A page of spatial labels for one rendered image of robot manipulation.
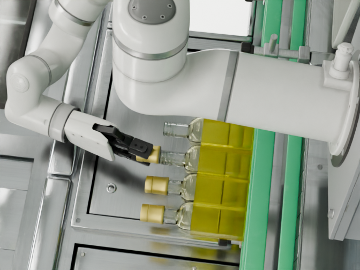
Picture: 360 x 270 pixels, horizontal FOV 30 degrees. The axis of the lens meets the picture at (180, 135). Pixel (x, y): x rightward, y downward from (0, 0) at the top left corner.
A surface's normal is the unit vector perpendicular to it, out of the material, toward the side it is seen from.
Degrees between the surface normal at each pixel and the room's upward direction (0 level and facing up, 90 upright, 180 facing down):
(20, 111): 81
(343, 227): 88
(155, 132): 91
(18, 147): 90
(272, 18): 90
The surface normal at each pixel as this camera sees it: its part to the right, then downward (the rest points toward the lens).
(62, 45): -0.36, 0.46
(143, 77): -0.12, 0.80
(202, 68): -0.58, -0.52
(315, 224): -0.02, -0.34
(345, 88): -0.14, 0.51
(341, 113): -0.09, 0.19
